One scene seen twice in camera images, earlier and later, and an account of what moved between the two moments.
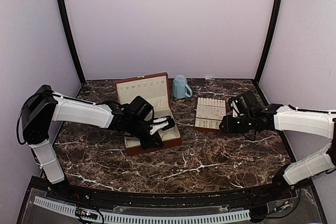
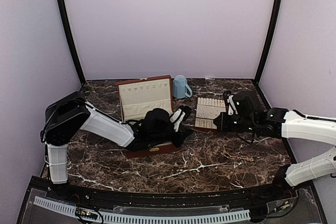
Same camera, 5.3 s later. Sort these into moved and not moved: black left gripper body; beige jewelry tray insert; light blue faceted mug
Moved: black left gripper body
Not moved: light blue faceted mug; beige jewelry tray insert
